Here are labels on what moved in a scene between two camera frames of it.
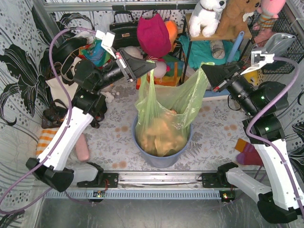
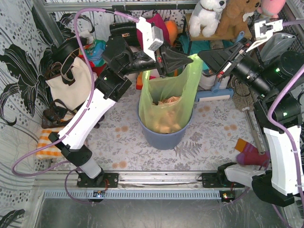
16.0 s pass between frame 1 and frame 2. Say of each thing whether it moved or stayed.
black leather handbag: stayed
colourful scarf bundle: stayed
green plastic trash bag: moved
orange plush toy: stayed
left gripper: moved
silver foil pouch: stayed
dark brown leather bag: stayed
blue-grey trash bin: moved
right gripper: moved
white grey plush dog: stayed
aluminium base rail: stayed
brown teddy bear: stayed
